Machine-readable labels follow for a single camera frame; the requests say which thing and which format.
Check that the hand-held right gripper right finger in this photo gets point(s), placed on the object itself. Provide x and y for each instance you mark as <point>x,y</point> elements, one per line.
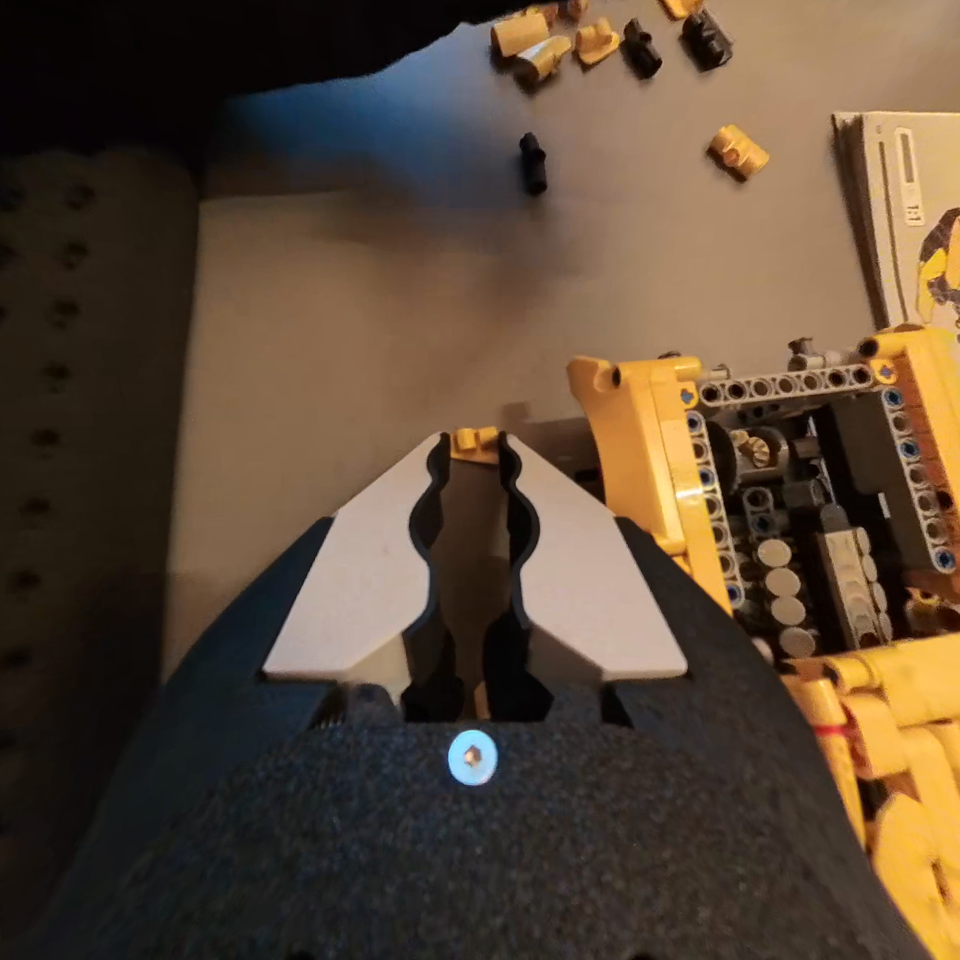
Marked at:
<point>600,600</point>

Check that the instruction booklet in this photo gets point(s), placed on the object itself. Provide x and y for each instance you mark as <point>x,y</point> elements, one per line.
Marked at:
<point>885,225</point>

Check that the yellow brick model car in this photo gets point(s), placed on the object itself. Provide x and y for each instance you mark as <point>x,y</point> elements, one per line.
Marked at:
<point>637,450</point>

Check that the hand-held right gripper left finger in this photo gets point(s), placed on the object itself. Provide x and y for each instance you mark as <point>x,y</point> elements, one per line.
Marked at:
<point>352,600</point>

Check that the small yellow connector brick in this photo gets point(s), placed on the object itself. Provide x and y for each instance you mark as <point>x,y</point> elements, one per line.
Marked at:
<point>474,442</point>

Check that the pile of small yellow bricks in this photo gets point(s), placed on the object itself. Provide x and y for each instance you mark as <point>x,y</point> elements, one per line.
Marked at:
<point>739,150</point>

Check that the person's left forearm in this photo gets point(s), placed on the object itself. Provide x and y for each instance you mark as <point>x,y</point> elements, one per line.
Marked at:
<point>187,45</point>

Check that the black dotted rubber mat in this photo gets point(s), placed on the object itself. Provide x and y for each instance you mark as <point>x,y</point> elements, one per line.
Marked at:
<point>90,450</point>

